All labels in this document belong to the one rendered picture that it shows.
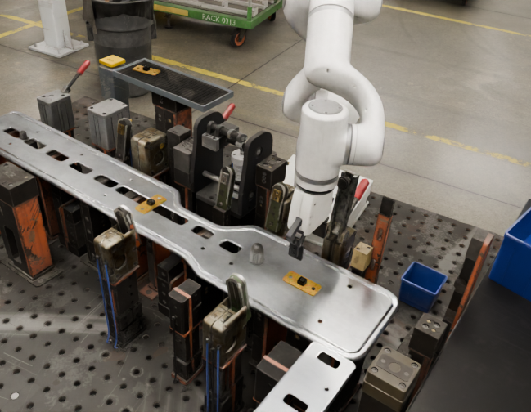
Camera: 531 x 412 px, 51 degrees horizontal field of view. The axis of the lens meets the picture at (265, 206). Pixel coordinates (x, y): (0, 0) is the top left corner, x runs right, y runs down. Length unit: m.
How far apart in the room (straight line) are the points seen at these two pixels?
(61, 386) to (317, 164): 0.84
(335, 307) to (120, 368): 0.58
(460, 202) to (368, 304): 2.30
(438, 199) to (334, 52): 2.46
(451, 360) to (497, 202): 2.51
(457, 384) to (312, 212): 0.41
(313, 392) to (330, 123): 0.49
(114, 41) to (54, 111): 2.27
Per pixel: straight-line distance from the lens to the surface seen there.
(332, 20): 1.12
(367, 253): 1.27
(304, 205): 1.07
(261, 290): 1.23
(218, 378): 1.21
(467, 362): 1.16
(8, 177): 1.61
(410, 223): 2.01
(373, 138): 1.02
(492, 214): 3.48
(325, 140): 0.99
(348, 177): 1.24
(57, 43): 5.23
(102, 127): 1.70
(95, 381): 1.48
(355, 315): 1.22
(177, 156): 1.57
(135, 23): 4.09
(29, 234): 1.67
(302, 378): 1.09
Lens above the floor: 1.87
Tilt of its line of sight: 36 degrees down
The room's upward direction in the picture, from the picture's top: 4 degrees clockwise
